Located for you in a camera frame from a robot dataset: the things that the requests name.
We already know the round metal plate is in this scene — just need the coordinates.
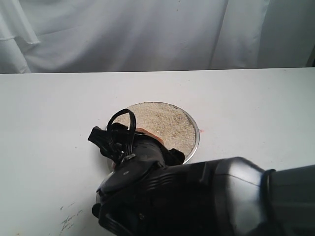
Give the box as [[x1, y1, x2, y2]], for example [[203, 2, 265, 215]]
[[105, 100, 200, 177]]

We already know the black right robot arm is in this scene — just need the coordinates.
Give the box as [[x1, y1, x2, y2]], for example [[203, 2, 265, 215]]
[[88, 123, 315, 236]]

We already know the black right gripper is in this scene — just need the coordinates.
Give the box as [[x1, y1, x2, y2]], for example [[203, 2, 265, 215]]
[[88, 123, 185, 169]]

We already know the rice heap on plate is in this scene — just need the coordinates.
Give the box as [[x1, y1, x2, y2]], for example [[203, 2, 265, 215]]
[[115, 103, 196, 158]]

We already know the white backdrop cloth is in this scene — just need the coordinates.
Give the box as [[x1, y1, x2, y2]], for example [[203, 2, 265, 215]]
[[0, 0, 315, 73]]

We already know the brown wooden cup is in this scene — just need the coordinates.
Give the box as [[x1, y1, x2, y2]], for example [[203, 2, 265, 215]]
[[110, 127, 166, 170]]

